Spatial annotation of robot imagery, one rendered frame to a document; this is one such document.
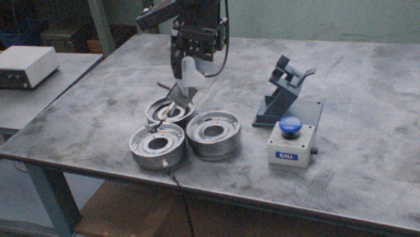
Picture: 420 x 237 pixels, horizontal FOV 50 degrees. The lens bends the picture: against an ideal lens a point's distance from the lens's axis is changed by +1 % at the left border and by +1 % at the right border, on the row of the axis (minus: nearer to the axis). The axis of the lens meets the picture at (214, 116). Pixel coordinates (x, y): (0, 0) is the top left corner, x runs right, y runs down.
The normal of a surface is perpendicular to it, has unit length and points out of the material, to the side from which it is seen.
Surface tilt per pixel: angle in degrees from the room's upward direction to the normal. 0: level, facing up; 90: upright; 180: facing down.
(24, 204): 0
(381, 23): 90
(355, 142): 0
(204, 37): 90
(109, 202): 0
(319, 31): 90
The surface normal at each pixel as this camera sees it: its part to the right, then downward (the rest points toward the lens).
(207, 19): -0.38, 0.56
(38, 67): 0.94, 0.07
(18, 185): -0.13, -0.82
